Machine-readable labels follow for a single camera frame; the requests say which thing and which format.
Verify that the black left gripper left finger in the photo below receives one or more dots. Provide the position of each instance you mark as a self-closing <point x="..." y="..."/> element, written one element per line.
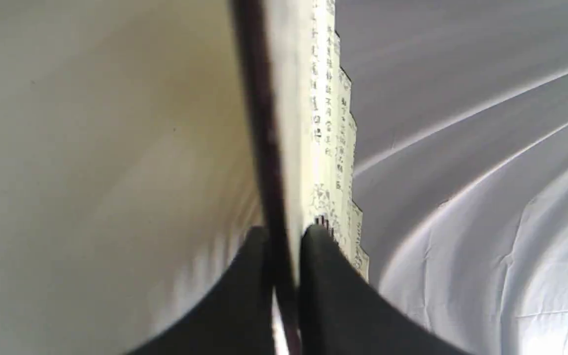
<point x="234" y="318"/>

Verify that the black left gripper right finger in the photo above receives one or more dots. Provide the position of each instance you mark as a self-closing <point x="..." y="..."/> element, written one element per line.
<point x="340" y="314"/>

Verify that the folding paper fan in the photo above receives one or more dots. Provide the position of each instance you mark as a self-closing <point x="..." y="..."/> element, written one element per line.
<point x="304" y="135"/>

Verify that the white backdrop cloth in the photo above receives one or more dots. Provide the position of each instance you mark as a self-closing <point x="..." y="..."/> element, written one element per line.
<point x="128" y="180"/>

